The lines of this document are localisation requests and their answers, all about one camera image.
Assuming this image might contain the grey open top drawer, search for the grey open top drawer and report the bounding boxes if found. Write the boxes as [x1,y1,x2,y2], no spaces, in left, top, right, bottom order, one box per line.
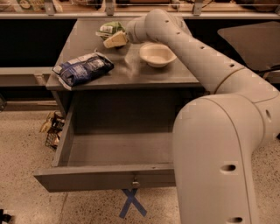
[34,110,176,193]

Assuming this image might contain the blue chip bag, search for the blue chip bag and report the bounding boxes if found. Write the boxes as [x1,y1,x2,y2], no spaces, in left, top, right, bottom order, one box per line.
[52,52,114,90]

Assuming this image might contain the blue tape cross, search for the blue tape cross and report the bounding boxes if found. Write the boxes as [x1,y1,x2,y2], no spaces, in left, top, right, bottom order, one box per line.
[119,188,147,219]

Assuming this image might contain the brass drawer knob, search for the brass drawer knob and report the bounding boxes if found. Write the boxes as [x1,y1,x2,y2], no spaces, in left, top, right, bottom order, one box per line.
[131,176,140,188]

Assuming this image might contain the black wire basket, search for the black wire basket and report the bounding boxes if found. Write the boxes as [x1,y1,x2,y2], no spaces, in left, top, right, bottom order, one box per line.
[39,111,65,151]

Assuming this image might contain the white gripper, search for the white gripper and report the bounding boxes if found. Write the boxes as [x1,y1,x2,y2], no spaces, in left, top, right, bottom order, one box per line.
[103,17,148,48]

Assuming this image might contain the black object floor corner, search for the black object floor corner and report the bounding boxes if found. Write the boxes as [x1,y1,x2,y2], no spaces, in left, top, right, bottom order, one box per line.
[0,209,11,224]

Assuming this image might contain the white paper bowl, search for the white paper bowl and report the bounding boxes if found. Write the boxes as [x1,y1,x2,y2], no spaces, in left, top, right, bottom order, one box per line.
[139,43,177,67]

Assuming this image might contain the grey wooden cabinet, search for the grey wooden cabinet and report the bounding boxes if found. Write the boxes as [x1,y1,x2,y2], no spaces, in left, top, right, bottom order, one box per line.
[46,19,205,118]

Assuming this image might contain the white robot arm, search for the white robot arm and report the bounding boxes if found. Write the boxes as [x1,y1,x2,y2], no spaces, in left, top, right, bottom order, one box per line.
[125,9,280,224]

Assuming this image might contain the green jalapeno chip bag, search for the green jalapeno chip bag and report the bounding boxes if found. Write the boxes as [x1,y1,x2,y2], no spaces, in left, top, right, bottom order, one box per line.
[95,21,125,40]

